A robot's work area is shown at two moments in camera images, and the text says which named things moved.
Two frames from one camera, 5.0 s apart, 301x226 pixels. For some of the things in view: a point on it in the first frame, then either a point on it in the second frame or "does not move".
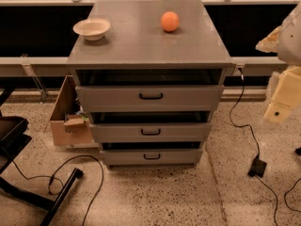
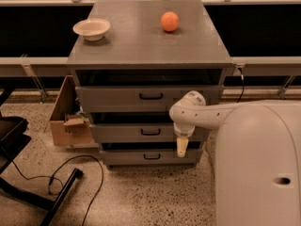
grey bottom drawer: x=150 y=156 does not move
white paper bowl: x=92 y=28 does not move
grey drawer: x=150 y=133 does not move
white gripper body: x=291 y=41 -> x=182 y=132
